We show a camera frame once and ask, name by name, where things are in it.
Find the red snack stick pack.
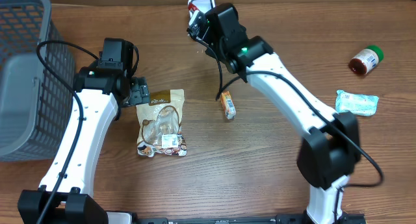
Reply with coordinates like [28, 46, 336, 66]
[188, 3, 199, 17]

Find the beige dried food bag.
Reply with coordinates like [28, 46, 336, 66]
[136, 89, 187, 157]

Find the orange tissue packet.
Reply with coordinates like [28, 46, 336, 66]
[220, 91, 237, 119]

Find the green white round container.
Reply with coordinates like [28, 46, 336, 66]
[348, 45, 384, 75]

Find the teal wet wipes packet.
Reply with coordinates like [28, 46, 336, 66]
[335, 90, 379, 116]

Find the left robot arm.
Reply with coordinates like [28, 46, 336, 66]
[18, 67, 150, 223]

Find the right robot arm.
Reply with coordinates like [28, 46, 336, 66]
[187, 4, 365, 223]

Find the white barcode scanner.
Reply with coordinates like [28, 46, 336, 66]
[188, 0, 216, 13]

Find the grey plastic mesh basket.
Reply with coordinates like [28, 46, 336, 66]
[1, 0, 75, 162]

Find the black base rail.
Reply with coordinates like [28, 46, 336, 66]
[107, 210, 367, 224]

